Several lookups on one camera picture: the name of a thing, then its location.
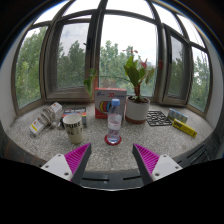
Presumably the dark box with coloured stripes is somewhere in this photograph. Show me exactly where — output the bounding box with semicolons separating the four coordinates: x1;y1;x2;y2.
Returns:
60;106;88;129

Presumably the dark slatted radiator cover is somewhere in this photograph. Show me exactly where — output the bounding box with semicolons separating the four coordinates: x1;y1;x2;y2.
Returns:
0;131;224;191

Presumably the clear blue-capped water bottle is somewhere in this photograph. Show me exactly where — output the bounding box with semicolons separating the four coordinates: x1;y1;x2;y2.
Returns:
106;98;123;145

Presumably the potted plant in white pot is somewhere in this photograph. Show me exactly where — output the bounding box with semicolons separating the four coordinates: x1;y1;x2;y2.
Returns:
83;46;157;125

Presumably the light blue carton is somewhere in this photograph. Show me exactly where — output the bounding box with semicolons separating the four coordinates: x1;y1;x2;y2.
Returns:
167;107;189;124

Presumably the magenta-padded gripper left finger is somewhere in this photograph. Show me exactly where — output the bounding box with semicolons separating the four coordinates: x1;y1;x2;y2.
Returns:
40;142;93;185

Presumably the flat round red coaster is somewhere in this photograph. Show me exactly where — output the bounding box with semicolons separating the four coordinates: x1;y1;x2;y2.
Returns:
104;133;123;147

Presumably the cream printed paper cup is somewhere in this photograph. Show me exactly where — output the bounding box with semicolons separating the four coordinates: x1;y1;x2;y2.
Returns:
62;113;84;145

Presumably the black lattice trivet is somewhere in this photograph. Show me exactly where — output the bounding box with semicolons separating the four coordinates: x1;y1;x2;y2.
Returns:
145;110;173;127

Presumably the white wrapped cable package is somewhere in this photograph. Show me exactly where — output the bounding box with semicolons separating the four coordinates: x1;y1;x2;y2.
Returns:
29;101;64;136

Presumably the red and white filament box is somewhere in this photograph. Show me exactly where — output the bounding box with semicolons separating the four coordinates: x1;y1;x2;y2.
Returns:
94;87;128;120

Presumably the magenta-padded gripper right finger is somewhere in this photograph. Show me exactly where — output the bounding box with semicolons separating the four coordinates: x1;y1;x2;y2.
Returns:
131;143;184;186

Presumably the brown-framed bay window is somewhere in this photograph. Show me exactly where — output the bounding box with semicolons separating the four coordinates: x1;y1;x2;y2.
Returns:
13;0;213;113

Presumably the long yellow box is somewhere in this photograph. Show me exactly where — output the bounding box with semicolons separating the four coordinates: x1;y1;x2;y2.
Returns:
172;118;198;139

